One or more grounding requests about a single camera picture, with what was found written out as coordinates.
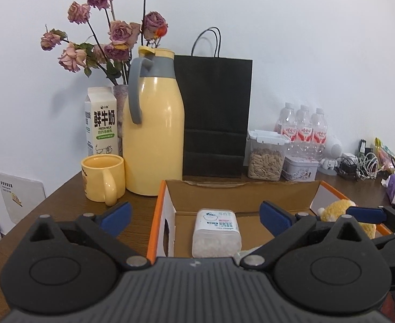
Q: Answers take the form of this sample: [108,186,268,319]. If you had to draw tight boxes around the clear water bottle red label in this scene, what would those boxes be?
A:
[295,105,314,157]
[310,108,329,162]
[276,103,299,157]

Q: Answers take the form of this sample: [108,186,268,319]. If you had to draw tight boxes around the colourful snack bag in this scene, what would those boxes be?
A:
[374,137,395,172]

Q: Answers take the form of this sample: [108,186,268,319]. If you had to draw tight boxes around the clear container of seeds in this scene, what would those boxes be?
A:
[246,129,290,181]

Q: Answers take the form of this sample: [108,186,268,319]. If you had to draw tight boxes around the white cables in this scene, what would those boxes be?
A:
[355,151,381,180]

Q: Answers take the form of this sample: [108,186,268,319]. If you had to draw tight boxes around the white milk carton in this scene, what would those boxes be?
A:
[84,86,120,157]

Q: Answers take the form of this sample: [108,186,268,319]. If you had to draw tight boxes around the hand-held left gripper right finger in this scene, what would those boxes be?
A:
[239,200,373,271]

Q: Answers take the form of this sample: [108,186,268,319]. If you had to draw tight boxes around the white jar of granules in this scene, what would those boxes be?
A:
[191,209,243,259]

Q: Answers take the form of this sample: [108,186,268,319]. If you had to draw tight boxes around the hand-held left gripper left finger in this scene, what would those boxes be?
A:
[29,201,151,270]

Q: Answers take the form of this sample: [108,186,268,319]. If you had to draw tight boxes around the black paper bag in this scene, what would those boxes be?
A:
[174,27,253,180]

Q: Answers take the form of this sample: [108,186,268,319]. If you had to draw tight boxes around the purple glass vase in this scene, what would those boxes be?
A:
[113,84,130,157]

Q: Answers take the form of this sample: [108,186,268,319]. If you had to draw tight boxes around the yellow thermos jug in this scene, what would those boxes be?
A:
[122,46,185,196]

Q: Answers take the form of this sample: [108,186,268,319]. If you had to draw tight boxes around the white robot-shaped speaker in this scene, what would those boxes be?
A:
[319,134,343,175]

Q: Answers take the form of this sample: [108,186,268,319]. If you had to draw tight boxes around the white sign board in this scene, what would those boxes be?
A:
[0,172,47,225]

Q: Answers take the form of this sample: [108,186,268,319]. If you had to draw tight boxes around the white and yellow plush toy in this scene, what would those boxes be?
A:
[318,199,378,239]

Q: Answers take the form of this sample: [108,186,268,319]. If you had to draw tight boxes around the dried pink rose bouquet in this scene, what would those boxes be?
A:
[40,0,169,86]

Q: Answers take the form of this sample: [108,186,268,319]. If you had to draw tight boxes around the black charger with cable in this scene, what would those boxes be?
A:
[337,156,361,180]

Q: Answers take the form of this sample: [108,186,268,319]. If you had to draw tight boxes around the white printed tin box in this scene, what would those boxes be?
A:
[281,156,319,182]

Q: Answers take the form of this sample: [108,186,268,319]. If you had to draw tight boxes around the yellow mug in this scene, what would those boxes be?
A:
[81,154,127,206]

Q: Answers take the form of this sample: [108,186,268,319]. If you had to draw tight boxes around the red cardboard box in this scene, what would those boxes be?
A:
[147,179,394,266]

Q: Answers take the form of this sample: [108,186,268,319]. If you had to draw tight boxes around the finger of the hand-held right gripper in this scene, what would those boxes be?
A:
[347,203,395,234]
[370,231,395,255]

